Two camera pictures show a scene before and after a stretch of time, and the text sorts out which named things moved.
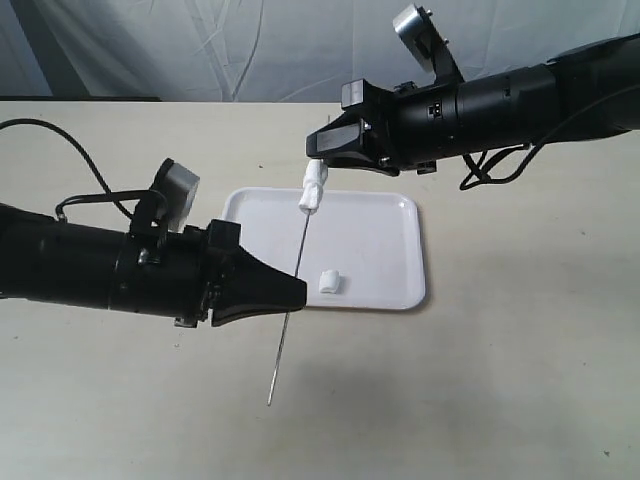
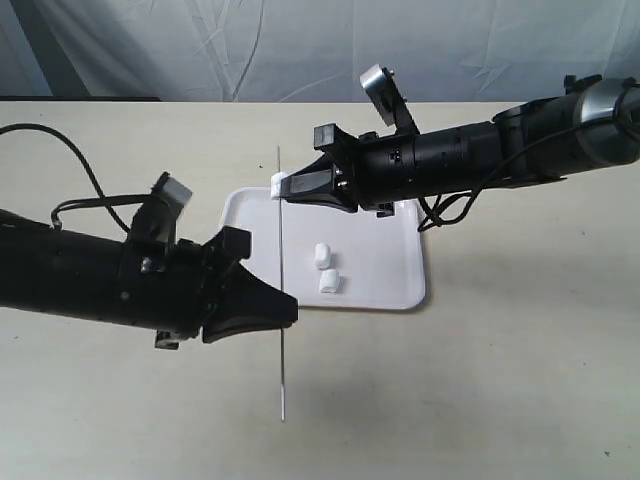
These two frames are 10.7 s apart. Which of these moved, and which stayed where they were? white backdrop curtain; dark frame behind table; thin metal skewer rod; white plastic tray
Moved: thin metal skewer rod
Stayed: dark frame behind table; white plastic tray; white backdrop curtain
